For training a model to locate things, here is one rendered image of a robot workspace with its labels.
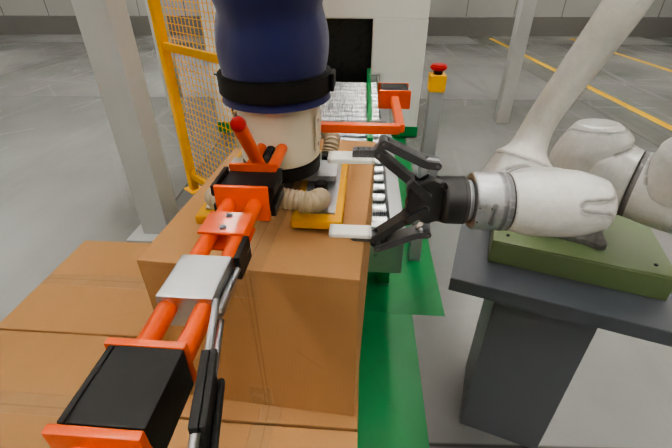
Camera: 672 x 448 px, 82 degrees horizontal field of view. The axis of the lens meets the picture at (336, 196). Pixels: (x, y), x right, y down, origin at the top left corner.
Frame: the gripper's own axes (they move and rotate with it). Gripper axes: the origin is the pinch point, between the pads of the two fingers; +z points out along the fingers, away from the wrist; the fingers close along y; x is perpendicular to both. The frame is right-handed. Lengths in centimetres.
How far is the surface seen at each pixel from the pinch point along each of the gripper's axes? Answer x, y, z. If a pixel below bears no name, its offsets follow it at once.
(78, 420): -38.0, -3.1, 16.1
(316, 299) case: -4.2, 18.7, 3.2
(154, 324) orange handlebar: -27.9, -1.6, 15.7
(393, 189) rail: 88, 49, -17
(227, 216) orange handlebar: -10.0, -2.2, 14.1
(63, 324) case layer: 15, 53, 77
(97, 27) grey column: 126, -8, 116
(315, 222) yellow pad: 8.1, 11.0, 4.6
